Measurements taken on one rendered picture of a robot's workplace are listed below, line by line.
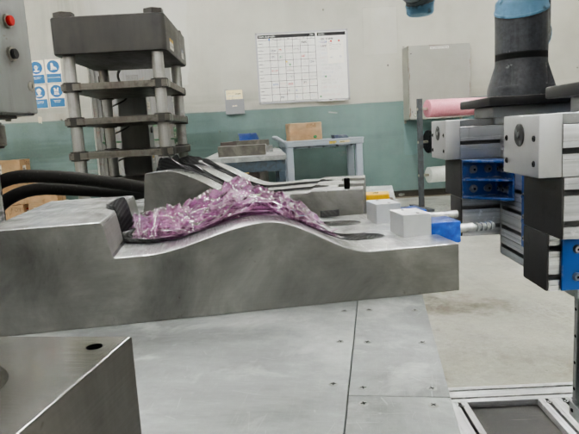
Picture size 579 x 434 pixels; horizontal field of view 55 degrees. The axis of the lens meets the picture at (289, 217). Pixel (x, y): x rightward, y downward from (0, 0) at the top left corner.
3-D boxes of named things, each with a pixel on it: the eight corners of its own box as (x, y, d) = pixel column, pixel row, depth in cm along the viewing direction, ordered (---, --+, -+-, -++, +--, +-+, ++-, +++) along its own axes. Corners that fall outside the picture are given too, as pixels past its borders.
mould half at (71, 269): (386, 245, 89) (384, 177, 87) (459, 290, 63) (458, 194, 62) (59, 275, 82) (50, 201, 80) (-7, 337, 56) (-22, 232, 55)
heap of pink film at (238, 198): (317, 219, 83) (314, 166, 82) (346, 240, 65) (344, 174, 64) (139, 232, 79) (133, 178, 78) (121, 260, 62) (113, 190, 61)
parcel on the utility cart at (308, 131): (317, 144, 718) (315, 121, 714) (323, 144, 686) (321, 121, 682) (285, 146, 712) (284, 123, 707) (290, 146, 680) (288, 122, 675)
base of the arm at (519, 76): (538, 96, 139) (539, 56, 137) (568, 92, 124) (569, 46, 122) (478, 100, 139) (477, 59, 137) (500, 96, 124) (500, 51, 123)
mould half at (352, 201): (366, 217, 118) (364, 153, 115) (364, 242, 92) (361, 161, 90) (143, 225, 125) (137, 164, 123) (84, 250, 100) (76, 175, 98)
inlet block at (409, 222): (484, 242, 75) (484, 201, 74) (504, 249, 70) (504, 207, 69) (390, 251, 73) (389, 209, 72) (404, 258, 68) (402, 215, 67)
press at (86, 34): (203, 223, 638) (188, 37, 607) (184, 251, 486) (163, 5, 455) (121, 228, 635) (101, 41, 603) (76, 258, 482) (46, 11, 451)
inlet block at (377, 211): (450, 228, 85) (449, 194, 84) (464, 234, 80) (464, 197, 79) (367, 236, 83) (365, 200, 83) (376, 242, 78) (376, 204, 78)
